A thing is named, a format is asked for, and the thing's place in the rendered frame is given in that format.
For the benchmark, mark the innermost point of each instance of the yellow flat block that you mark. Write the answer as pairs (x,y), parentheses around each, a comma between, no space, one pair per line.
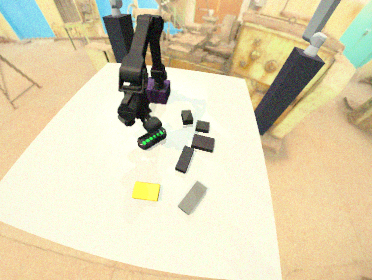
(146,191)

